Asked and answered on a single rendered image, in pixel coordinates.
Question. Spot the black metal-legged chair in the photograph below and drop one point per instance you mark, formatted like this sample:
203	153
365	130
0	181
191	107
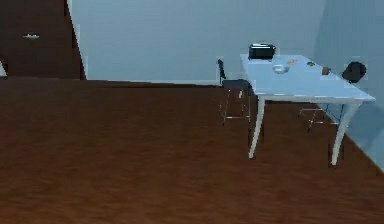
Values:
235	86
354	71

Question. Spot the black toaster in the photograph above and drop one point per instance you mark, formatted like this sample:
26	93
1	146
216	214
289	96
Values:
261	51

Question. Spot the white bowl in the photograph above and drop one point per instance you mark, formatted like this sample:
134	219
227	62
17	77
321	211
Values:
280	68

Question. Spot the white table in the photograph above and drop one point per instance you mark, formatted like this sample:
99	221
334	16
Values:
300	83

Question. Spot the small orange food item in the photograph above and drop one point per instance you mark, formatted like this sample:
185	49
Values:
292	61

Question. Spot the small dark brown item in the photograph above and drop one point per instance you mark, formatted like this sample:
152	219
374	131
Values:
310	63

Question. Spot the small brown cup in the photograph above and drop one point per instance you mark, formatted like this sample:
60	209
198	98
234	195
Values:
326	70

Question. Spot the dark brown room door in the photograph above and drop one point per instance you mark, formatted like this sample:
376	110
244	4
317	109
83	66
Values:
40	50

